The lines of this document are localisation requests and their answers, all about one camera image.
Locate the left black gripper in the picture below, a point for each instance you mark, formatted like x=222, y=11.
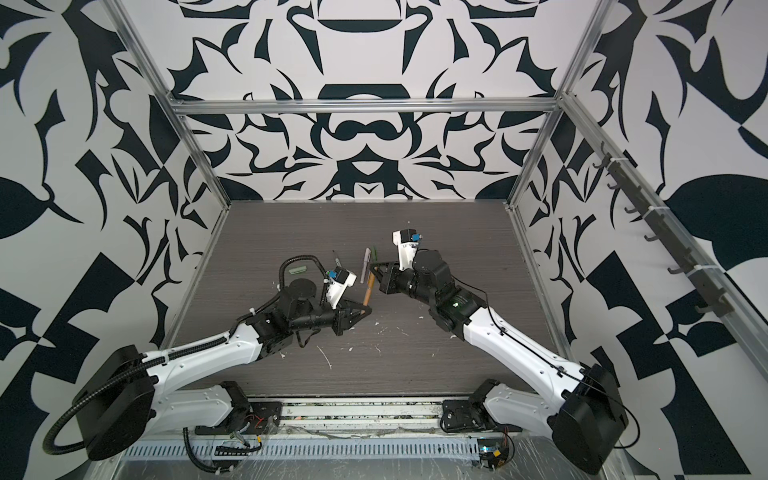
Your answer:
x=342, y=317

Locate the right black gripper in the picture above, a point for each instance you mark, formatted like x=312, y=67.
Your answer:
x=390, y=281

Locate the pink pen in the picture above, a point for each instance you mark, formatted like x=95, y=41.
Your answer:
x=366, y=265

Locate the orange pen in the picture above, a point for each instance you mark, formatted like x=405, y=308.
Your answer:
x=369, y=289

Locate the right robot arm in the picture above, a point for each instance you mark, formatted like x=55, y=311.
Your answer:
x=578, y=407

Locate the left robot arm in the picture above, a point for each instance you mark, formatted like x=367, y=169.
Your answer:
x=257, y=334

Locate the white paper strip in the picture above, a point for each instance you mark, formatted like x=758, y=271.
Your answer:
x=325, y=357

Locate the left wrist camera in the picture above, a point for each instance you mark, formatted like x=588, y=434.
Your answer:
x=338, y=281

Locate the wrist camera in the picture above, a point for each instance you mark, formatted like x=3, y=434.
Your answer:
x=407, y=244
x=338, y=281

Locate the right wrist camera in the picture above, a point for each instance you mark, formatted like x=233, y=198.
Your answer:
x=407, y=244

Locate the aluminium front rail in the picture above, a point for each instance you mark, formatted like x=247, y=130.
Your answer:
x=360, y=414

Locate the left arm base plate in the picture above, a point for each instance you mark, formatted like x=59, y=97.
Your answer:
x=256, y=418

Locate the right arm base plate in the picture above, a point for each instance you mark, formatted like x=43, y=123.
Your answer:
x=465, y=416

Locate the white cable duct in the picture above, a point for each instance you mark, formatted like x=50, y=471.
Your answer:
x=345, y=449

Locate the wall hook rack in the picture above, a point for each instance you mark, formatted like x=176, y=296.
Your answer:
x=666, y=229

